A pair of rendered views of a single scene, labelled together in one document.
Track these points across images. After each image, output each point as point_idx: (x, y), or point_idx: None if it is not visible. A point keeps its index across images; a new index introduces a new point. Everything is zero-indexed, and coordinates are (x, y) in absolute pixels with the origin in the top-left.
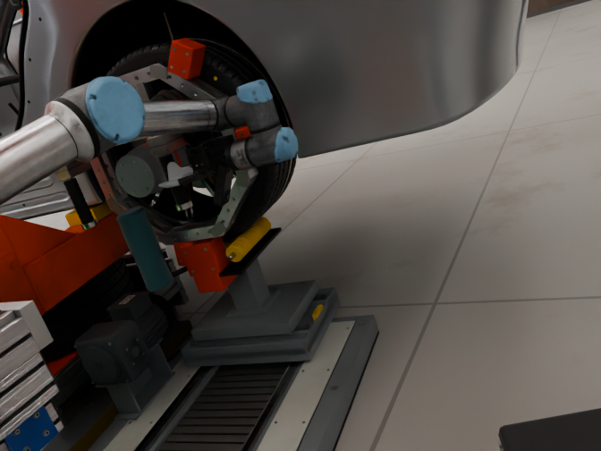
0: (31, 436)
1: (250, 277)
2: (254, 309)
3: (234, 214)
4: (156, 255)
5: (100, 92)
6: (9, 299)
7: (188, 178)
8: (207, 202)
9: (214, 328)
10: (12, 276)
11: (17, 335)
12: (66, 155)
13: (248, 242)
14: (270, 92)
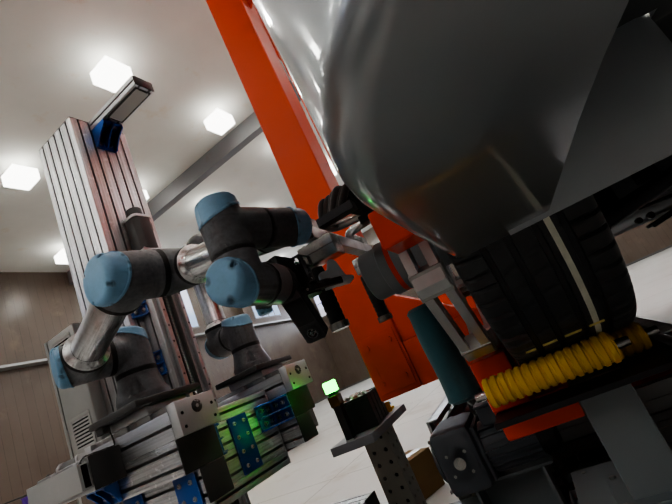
0: (187, 496)
1: (605, 437)
2: (627, 497)
3: (457, 335)
4: (440, 363)
5: (85, 271)
6: (384, 367)
7: None
8: None
9: (576, 489)
10: (388, 348)
11: (164, 423)
12: (98, 315)
13: (513, 381)
14: (211, 210)
